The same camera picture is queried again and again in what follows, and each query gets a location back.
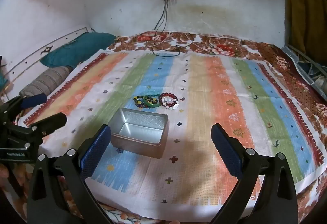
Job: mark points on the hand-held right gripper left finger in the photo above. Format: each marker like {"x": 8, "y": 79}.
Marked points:
{"x": 94, "y": 152}

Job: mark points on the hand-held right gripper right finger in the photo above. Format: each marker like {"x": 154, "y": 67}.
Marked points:
{"x": 227, "y": 152}

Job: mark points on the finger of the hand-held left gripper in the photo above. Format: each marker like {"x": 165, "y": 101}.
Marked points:
{"x": 52, "y": 121}
{"x": 33, "y": 100}

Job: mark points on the silver metal tin box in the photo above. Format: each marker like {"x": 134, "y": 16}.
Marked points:
{"x": 139, "y": 146}

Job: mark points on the green jade bangle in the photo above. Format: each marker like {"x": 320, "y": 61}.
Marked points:
{"x": 149, "y": 105}

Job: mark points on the grey striped pillow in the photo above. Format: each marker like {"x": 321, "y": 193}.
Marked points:
{"x": 46, "y": 81}

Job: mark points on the striped pastel cloth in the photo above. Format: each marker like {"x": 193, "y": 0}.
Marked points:
{"x": 204, "y": 91}

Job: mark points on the teal blanket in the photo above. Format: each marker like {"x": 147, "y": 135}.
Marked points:
{"x": 76, "y": 47}

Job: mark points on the metal rack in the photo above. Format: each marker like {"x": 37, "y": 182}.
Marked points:
{"x": 304, "y": 58}

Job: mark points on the mustard yellow garment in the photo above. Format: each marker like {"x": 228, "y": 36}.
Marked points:
{"x": 304, "y": 9}

